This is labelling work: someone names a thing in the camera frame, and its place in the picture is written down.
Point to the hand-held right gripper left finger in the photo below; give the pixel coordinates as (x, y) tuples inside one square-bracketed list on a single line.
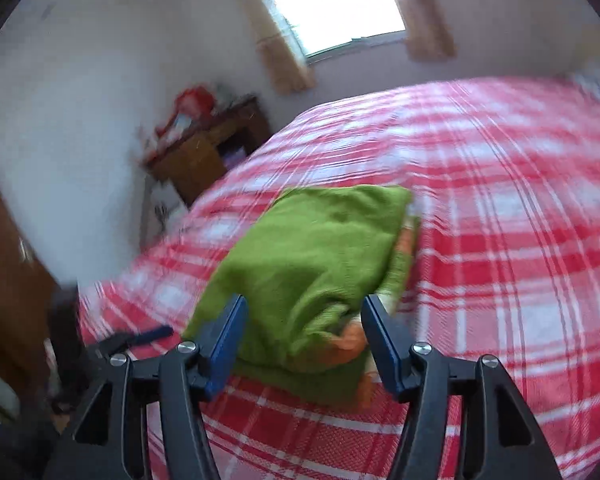
[(225, 345)]

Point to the window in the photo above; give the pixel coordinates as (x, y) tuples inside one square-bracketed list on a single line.
[(330, 5)]

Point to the dark bed frame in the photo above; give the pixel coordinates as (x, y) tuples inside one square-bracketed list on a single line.
[(67, 340)]

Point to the red plaid blanket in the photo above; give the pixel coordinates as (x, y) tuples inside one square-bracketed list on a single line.
[(505, 260)]

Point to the wooden door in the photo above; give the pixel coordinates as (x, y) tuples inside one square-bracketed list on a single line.
[(5, 285)]

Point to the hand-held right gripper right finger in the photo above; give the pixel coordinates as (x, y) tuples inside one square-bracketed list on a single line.
[(382, 345)]

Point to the wooden desk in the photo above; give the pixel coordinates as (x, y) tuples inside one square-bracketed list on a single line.
[(190, 160)]

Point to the red bag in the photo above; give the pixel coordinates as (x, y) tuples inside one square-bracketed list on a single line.
[(195, 102)]

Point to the green small garment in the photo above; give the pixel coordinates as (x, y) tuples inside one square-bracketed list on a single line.
[(305, 260)]

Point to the beige curtain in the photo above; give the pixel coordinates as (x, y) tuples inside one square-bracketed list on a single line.
[(427, 20), (280, 45)]

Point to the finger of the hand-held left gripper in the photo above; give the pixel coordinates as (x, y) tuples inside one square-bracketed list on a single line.
[(152, 333)]

